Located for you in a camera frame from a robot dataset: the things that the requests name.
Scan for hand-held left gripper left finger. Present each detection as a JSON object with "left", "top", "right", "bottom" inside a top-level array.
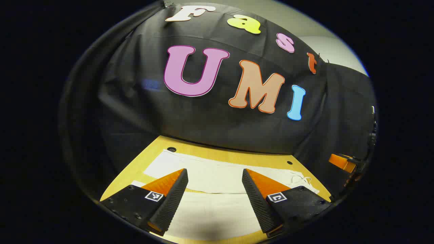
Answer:
[{"left": 100, "top": 168, "right": 189, "bottom": 237}]

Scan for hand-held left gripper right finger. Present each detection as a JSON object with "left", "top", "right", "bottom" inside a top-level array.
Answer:
[{"left": 242, "top": 168, "right": 333, "bottom": 238}]

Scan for white jeans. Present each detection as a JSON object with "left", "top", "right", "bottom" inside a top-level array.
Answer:
[{"left": 131, "top": 149, "right": 320, "bottom": 242}]

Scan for black backdrop cloth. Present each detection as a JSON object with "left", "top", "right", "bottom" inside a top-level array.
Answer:
[{"left": 59, "top": 2, "right": 377, "bottom": 204}]

